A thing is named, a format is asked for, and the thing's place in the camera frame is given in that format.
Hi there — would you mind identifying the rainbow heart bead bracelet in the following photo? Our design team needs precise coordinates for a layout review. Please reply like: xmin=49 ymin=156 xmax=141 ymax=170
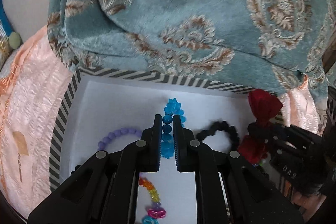
xmin=138 ymin=176 xmax=167 ymax=224

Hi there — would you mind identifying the black scrunchie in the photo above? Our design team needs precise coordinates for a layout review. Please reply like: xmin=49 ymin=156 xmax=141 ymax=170
xmin=196 ymin=121 xmax=240 ymax=150

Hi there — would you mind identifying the red velvet bow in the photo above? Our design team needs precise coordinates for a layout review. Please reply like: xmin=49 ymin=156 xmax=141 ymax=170
xmin=238 ymin=89 xmax=283 ymax=165

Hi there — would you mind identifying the blue bead bracelet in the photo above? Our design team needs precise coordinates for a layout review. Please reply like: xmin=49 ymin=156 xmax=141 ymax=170
xmin=160 ymin=97 xmax=187 ymax=160

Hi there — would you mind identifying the striped black white box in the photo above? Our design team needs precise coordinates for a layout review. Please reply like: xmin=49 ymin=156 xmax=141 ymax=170
xmin=48 ymin=67 xmax=284 ymax=192

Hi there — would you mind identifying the pink quilted bedspread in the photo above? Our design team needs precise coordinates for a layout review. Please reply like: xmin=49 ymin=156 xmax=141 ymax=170
xmin=1 ymin=27 xmax=72 ymax=218

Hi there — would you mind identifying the teal damask blanket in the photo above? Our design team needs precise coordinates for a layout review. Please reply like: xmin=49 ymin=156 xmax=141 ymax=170
xmin=47 ymin=0 xmax=335 ymax=102

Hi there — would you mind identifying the green blue plush toy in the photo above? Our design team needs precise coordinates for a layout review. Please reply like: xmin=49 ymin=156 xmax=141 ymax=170
xmin=0 ymin=0 xmax=22 ymax=50

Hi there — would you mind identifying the multicolour bead bracelet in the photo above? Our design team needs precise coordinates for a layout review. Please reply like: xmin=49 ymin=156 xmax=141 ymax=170
xmin=254 ymin=155 xmax=271 ymax=169

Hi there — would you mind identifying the purple bead bracelet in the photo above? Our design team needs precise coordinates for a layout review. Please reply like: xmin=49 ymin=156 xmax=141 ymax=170
xmin=97 ymin=127 xmax=143 ymax=151

